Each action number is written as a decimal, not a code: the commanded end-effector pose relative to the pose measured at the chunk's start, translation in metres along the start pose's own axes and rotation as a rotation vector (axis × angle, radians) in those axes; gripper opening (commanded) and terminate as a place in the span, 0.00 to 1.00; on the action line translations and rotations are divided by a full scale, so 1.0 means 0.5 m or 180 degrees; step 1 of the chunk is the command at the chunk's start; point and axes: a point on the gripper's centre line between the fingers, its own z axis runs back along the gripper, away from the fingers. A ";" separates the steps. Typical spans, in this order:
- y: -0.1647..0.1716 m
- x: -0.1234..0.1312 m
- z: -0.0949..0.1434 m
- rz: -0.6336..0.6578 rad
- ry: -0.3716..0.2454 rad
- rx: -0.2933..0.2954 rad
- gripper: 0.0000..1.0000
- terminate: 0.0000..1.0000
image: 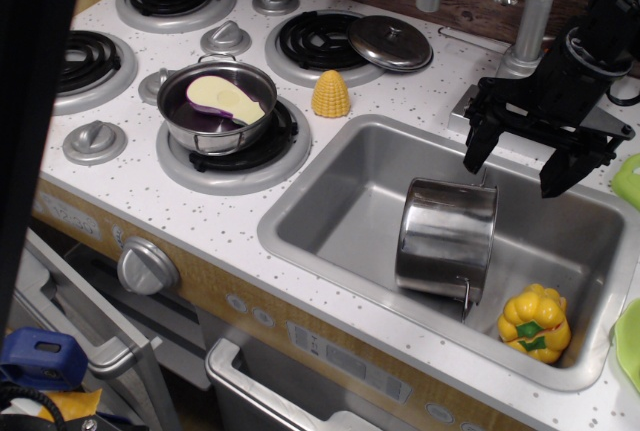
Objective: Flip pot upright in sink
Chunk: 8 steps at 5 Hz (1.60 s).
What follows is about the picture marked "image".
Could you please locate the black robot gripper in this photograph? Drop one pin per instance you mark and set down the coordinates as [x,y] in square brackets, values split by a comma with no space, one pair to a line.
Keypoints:
[556,106]

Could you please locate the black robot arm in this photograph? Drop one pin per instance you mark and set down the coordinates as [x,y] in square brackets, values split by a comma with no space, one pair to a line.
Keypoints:
[623,17]

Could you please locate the steel pot lying sideways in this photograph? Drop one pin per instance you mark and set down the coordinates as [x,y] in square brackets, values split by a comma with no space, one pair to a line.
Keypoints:
[446,239]

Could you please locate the steel pot lid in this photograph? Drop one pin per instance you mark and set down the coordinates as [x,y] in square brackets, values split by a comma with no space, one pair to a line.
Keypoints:
[390,43]

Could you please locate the small steel pot on burner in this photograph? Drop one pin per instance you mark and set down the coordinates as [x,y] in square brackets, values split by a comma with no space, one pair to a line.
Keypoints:
[209,134]

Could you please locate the grey stove knob behind pot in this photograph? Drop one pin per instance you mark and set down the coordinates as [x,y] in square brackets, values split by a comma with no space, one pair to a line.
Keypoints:
[149,87]

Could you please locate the green plate upper right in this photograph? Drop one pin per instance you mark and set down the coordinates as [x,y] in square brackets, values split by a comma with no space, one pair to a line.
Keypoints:
[625,183]

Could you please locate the green plate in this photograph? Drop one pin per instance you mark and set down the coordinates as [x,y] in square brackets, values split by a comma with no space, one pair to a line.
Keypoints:
[626,338]
[625,183]

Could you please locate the yellow toy bell pepper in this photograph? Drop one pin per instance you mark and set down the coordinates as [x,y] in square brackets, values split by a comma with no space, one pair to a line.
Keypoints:
[535,323]

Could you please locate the yellow toy corn cob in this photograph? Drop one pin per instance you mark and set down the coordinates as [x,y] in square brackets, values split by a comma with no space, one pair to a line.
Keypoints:
[330,97]

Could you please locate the green plate lower right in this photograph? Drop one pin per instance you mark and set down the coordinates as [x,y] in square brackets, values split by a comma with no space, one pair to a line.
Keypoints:
[626,338]

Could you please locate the back right black burner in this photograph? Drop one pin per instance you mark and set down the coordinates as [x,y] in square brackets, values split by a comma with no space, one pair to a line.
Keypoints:
[310,43]

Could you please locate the black burner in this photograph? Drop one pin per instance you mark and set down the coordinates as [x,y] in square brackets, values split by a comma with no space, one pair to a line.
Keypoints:
[273,158]
[310,43]
[97,68]
[172,16]

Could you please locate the front right black burner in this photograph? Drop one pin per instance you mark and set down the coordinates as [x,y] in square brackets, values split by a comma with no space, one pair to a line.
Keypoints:
[273,158]

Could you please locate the grey stove knob back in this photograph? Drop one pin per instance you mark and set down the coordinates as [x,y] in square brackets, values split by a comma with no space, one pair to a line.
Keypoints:
[275,7]

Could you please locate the grey stove knob middle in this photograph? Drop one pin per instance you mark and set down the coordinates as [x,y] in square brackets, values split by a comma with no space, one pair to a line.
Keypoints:
[228,38]

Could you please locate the toy eggplant half slice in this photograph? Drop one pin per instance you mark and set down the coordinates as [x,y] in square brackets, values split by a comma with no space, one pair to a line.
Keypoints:
[220,97]

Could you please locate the back left black burner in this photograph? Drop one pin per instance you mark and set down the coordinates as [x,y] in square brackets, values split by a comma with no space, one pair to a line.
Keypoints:
[172,16]

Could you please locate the grey oven dial knob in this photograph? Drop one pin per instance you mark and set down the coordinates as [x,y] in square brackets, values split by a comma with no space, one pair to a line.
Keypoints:
[144,269]

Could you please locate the grey stove knob front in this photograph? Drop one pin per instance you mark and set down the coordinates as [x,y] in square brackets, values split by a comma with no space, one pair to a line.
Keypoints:
[94,143]

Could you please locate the front left black burner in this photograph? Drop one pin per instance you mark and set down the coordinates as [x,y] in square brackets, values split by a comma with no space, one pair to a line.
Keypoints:
[97,68]

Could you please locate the blue clamp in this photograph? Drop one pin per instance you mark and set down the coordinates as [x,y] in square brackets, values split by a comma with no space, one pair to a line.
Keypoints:
[43,360]

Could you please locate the grey dishwasher door handle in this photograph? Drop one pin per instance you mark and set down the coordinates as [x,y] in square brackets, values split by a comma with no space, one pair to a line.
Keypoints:
[246,404]

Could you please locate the grey oven door handle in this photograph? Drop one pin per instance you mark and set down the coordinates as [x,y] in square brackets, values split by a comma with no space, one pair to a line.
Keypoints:
[58,298]

